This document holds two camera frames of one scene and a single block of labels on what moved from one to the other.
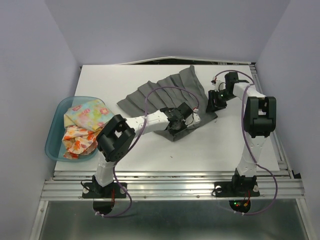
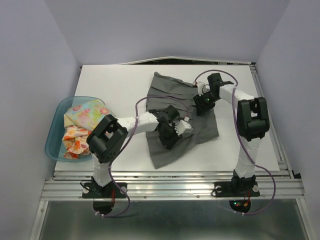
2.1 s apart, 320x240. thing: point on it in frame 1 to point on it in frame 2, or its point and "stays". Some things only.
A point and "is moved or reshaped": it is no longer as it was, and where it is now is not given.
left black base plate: (114, 190) stays
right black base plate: (235, 189) stays
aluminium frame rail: (146, 184) stays
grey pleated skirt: (178, 88) is moved or reshaped
